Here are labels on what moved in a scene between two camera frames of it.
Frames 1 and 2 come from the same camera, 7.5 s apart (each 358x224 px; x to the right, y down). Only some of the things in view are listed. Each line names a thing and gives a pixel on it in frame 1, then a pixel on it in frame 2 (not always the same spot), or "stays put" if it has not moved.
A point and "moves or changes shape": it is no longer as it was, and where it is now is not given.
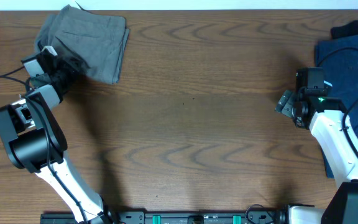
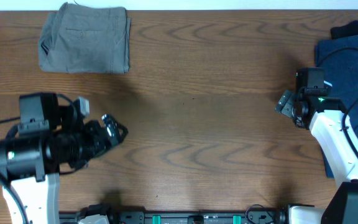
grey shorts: x=97 y=42 moves or changes shape
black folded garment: x=353 y=27 stays put
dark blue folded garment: x=350 y=65 stays put
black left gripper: x=78 y=70 → x=99 y=144
